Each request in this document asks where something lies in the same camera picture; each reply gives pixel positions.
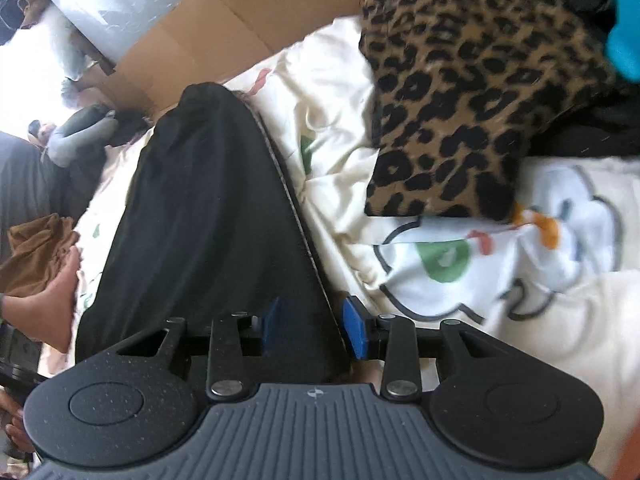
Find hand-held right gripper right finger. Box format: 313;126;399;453
343;295;507;403

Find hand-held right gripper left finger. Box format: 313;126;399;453
116;297;282;402

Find black shorts with floral lining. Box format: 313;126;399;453
75;82;351;386

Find person's left hand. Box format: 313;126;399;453
4;247;83;356

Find brown garment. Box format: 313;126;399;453
0;214;81;298

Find dark grey blanket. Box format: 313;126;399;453
0;130;106;261

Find white bear print bedsheet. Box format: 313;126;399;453
37;15;640;476

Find black garment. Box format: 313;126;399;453
107;110;151;146

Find leopard print cloth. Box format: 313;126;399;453
360;0;618;223

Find flattened cardboard sheet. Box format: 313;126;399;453
80;0;371;116

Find silver foil sheet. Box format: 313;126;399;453
30;0;226;78

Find teal printed cloth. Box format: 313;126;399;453
605;0;640;83

